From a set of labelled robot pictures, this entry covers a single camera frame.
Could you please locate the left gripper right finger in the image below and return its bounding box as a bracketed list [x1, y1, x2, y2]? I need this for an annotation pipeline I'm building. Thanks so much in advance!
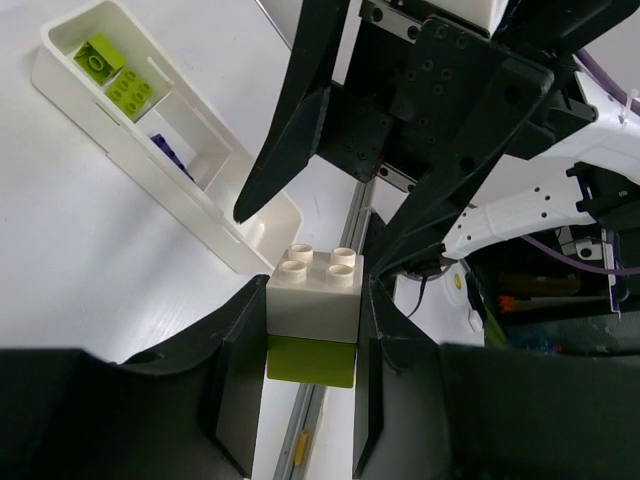
[353, 277, 639, 479]

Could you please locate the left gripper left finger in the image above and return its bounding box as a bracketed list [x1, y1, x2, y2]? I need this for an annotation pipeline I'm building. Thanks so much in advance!
[1, 275, 267, 479]

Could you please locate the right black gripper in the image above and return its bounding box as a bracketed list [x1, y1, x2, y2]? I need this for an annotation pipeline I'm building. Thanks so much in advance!
[233, 0, 554, 274]

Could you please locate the green lego brick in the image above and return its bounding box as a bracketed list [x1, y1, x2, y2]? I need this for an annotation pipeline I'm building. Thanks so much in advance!
[266, 335, 356, 389]
[106, 68, 153, 121]
[73, 33, 126, 85]

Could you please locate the white lego brick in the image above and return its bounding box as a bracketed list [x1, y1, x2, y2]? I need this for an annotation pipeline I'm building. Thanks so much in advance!
[266, 244, 364, 344]

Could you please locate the purple lego brick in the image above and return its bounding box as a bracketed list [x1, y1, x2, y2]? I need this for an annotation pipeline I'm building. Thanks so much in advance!
[150, 134, 195, 183]

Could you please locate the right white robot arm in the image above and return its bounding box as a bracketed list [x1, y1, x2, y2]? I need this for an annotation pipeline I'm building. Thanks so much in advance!
[233, 1, 639, 276]

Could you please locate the white divided sorting tray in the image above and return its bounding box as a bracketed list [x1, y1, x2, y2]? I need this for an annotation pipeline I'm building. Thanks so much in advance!
[31, 1, 303, 274]

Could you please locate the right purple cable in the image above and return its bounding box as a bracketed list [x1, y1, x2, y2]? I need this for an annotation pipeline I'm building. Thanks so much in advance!
[404, 49, 640, 321]

